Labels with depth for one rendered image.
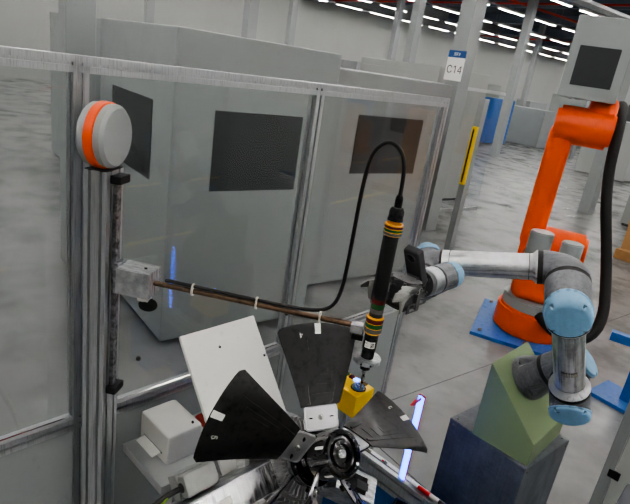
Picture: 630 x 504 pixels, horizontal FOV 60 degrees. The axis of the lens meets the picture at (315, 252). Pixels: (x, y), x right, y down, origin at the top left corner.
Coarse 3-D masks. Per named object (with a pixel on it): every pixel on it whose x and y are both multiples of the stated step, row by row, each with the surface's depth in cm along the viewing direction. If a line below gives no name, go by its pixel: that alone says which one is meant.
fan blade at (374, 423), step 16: (384, 400) 165; (368, 416) 156; (384, 416) 158; (400, 416) 162; (368, 432) 149; (384, 432) 151; (400, 432) 155; (416, 432) 159; (400, 448) 149; (416, 448) 153
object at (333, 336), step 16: (288, 336) 150; (320, 336) 151; (336, 336) 152; (288, 352) 149; (304, 352) 149; (320, 352) 149; (336, 352) 149; (352, 352) 150; (304, 368) 147; (320, 368) 146; (336, 368) 147; (304, 384) 145; (320, 384) 145; (336, 384) 144; (304, 400) 144; (320, 400) 143; (336, 400) 142
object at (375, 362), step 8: (352, 320) 135; (352, 328) 133; (360, 328) 133; (352, 336) 133; (360, 336) 133; (360, 344) 134; (360, 352) 138; (360, 360) 134; (368, 360) 135; (376, 360) 135
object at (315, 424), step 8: (304, 408) 143; (312, 408) 143; (320, 408) 142; (328, 408) 142; (336, 408) 142; (304, 416) 142; (312, 416) 142; (328, 416) 141; (336, 416) 141; (312, 424) 141; (320, 424) 141; (328, 424) 140; (336, 424) 140
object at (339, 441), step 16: (320, 432) 139; (336, 432) 135; (336, 448) 133; (352, 448) 137; (304, 464) 138; (320, 464) 131; (336, 464) 132; (352, 464) 135; (304, 480) 137; (320, 480) 140
